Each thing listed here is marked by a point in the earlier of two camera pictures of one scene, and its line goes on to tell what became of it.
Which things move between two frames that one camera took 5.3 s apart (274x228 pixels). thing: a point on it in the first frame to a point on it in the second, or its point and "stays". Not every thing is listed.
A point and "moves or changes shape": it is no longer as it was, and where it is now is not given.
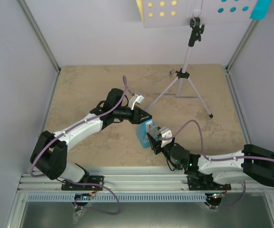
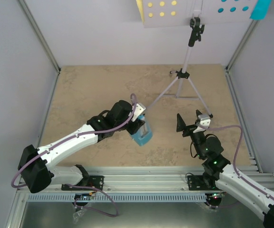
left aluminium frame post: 32,20 stays
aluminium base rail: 132,179 stays
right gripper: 154,144 to 181,125
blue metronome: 142,128 moves or changes shape
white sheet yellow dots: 158,13 stays
